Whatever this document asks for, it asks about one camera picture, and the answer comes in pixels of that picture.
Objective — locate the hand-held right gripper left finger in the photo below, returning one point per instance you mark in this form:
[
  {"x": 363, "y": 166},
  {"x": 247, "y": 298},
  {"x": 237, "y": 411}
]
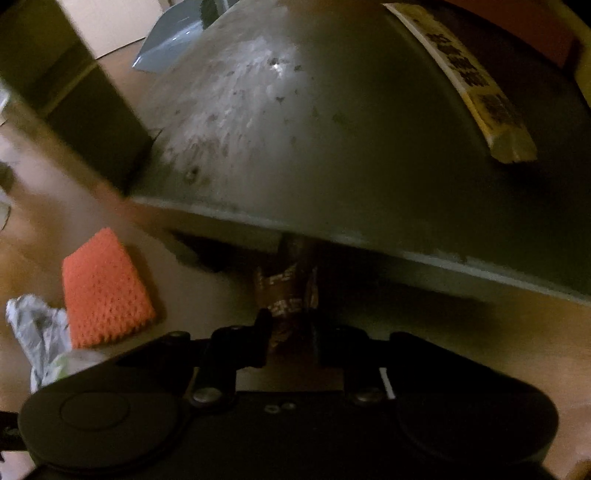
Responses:
[{"x": 263, "y": 333}]

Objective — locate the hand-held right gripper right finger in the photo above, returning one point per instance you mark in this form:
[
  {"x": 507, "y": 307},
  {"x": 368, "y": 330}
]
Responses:
[{"x": 318, "y": 344}]

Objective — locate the brown wrapper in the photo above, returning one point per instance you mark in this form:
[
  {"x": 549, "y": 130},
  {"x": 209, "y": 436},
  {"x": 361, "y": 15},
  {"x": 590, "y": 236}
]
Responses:
[{"x": 281, "y": 290}]

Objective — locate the orange foam net sleeve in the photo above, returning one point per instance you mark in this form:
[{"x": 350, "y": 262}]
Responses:
[{"x": 106, "y": 290}]

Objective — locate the crumpled white plastic wrapper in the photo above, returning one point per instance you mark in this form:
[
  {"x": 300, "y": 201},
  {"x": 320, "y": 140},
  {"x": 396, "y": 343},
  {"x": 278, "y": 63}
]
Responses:
[{"x": 37, "y": 332}]

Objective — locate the dark cardboard box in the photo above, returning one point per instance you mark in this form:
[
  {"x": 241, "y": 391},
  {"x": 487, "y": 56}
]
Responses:
[{"x": 92, "y": 115}]

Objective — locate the yellow white label strip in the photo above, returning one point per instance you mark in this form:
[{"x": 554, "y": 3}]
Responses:
[{"x": 461, "y": 74}]

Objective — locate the grey plastic dustpan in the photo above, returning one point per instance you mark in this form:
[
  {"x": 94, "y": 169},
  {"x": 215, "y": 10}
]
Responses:
[{"x": 171, "y": 41}]

